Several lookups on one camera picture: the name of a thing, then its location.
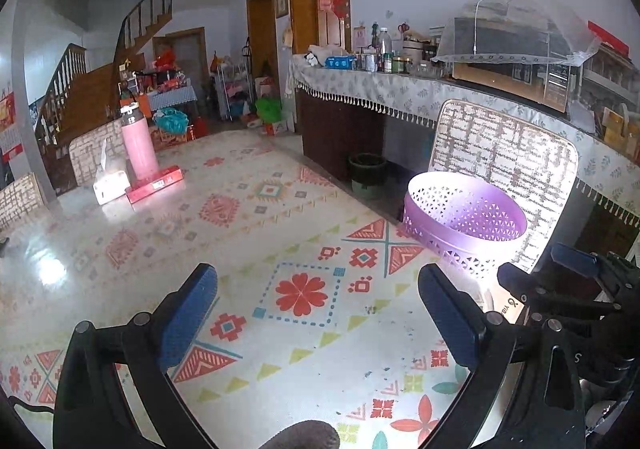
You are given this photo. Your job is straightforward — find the beige tissue box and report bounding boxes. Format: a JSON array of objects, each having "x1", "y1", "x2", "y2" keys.
[{"x1": 93, "y1": 136, "x2": 132, "y2": 204}]

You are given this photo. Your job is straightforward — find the green plastic bag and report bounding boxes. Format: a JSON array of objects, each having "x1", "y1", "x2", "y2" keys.
[{"x1": 255, "y1": 98, "x2": 283, "y2": 124}]

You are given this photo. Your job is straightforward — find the leaf print tasselled cloth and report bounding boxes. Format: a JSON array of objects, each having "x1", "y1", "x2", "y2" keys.
[{"x1": 290, "y1": 56, "x2": 640, "y2": 230}]

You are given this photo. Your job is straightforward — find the wooden staircase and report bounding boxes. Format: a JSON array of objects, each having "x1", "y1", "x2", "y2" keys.
[{"x1": 30, "y1": 0, "x2": 176, "y2": 144}]

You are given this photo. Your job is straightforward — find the blue checkered cloth table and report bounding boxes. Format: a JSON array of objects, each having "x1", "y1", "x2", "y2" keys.
[{"x1": 147, "y1": 85, "x2": 197, "y2": 110}]

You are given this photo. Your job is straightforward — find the red flat box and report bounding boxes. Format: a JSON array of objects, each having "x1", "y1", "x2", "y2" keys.
[{"x1": 125, "y1": 165, "x2": 183, "y2": 204}]

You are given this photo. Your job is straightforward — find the beige round canister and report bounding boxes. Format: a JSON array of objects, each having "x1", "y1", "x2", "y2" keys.
[{"x1": 402, "y1": 40, "x2": 426, "y2": 74}]

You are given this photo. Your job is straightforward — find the pink thermos bottle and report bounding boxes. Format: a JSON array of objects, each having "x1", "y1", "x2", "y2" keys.
[{"x1": 119, "y1": 104, "x2": 160, "y2": 182}]

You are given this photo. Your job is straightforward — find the purple plastic basket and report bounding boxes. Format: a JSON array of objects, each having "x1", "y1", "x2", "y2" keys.
[{"x1": 402, "y1": 172, "x2": 528, "y2": 280}]

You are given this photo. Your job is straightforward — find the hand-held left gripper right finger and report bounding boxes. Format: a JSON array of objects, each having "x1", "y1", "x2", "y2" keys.
[{"x1": 417, "y1": 264, "x2": 586, "y2": 449}]

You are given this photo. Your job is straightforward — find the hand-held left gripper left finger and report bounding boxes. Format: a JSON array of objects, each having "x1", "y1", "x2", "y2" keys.
[{"x1": 52, "y1": 263, "x2": 219, "y2": 449}]

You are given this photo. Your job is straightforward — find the dark plastic bucket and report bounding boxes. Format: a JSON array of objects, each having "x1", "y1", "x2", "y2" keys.
[{"x1": 348, "y1": 153, "x2": 388, "y2": 200}]

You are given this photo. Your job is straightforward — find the white storage rack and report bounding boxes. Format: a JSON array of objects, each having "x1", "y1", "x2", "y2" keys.
[{"x1": 215, "y1": 61, "x2": 253, "y2": 120}]

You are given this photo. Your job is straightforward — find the yellow cardboard box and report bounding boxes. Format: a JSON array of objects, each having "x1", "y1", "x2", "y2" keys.
[{"x1": 601, "y1": 107, "x2": 632, "y2": 142}]

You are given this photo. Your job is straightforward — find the patterned tablecloth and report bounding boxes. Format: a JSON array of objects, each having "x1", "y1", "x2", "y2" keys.
[{"x1": 0, "y1": 131, "x2": 501, "y2": 449}]

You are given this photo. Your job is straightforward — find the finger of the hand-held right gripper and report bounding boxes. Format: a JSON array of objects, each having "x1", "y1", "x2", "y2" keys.
[
  {"x1": 496, "y1": 261, "x2": 626, "y2": 327},
  {"x1": 550, "y1": 243, "x2": 640, "y2": 295}
]

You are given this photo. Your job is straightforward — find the red wall calendar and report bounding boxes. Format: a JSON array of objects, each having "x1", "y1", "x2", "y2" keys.
[{"x1": 0, "y1": 89, "x2": 23, "y2": 162}]

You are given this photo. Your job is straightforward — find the dark wooden sideboard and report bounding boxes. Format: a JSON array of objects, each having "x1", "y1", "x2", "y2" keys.
[{"x1": 295, "y1": 91, "x2": 386, "y2": 182}]

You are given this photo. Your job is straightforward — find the black cable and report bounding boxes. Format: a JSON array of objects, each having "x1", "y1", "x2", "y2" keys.
[{"x1": 9, "y1": 396, "x2": 56, "y2": 415}]

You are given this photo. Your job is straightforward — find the clear plastic bottle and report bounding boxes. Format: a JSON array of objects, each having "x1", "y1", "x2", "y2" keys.
[{"x1": 376, "y1": 27, "x2": 393, "y2": 72}]

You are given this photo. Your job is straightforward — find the mesh food cover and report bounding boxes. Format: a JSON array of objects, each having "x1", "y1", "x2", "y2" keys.
[{"x1": 430, "y1": 0, "x2": 601, "y2": 67}]

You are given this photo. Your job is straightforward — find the teal plastic bag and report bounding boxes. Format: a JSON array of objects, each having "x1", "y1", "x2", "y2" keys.
[{"x1": 152, "y1": 108, "x2": 190, "y2": 134}]

